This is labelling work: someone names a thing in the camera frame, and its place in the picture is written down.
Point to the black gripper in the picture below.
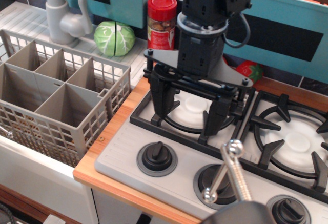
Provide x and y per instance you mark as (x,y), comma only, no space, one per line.
(197,65)

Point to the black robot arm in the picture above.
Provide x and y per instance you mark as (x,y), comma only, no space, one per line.
(211,11)

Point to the grey plastic drying rack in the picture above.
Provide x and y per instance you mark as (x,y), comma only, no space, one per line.
(57,100)

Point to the white sink basin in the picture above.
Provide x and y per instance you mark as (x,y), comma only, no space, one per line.
(45,181)

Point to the black left burner grate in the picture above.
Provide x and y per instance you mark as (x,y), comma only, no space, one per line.
(184,124)

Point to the black burner grate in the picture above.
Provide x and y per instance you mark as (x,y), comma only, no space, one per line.
(286,142)
(184,124)

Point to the silver metal clamp screw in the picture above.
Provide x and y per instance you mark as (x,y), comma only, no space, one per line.
(231,152)

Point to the black left stove knob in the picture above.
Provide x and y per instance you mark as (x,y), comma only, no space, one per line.
(157,159)

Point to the red toy strawberry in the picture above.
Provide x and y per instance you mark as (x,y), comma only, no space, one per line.
(252,70)

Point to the red lid spice jar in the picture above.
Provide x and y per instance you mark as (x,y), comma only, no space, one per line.
(161,23)

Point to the green toy cabbage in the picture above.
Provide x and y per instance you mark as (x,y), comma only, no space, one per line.
(114,38)

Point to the grey toy stove top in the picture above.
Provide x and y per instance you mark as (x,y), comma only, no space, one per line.
(196,168)

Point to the black right burner grate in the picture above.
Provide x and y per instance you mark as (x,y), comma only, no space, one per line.
(286,142)

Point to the black right stove knob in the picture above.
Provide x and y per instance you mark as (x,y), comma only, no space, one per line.
(288,210)

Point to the grey toy faucet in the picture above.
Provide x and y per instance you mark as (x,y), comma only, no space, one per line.
(65,27)

